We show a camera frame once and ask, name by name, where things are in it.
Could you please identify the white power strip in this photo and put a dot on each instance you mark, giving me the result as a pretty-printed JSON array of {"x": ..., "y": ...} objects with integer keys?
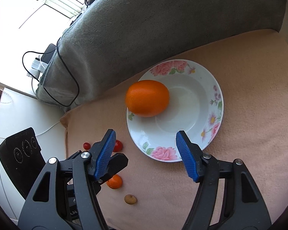
[{"x": 37, "y": 68}]

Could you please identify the floral white ceramic plate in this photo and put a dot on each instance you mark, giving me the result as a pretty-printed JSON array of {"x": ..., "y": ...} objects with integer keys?
[{"x": 196, "y": 106}]

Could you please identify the small mandarin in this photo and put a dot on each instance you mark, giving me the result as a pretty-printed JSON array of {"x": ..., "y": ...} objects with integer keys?
[{"x": 115, "y": 182}]

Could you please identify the round red cherry tomato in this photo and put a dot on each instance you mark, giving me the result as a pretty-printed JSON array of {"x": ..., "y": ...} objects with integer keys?
[{"x": 118, "y": 146}]

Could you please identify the black power adapter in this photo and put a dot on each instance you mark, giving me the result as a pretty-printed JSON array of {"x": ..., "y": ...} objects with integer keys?
[{"x": 47, "y": 55}]

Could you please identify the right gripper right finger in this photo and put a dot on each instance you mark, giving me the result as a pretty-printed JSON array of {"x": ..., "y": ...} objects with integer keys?
[{"x": 243, "y": 206}]

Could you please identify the brown longan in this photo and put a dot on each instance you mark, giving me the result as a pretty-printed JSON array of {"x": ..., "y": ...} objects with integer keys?
[{"x": 130, "y": 199}]

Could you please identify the grey plush cushion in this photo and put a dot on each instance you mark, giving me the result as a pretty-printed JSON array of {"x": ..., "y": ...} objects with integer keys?
[{"x": 115, "y": 39}]

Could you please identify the small oblong cherry tomato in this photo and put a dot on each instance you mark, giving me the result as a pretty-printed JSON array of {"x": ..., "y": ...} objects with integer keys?
[{"x": 86, "y": 146}]

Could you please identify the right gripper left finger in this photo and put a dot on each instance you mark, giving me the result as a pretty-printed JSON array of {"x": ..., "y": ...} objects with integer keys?
[{"x": 64, "y": 194}]

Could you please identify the smooth large orange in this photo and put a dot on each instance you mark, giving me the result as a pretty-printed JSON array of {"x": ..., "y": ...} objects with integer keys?
[{"x": 147, "y": 98}]

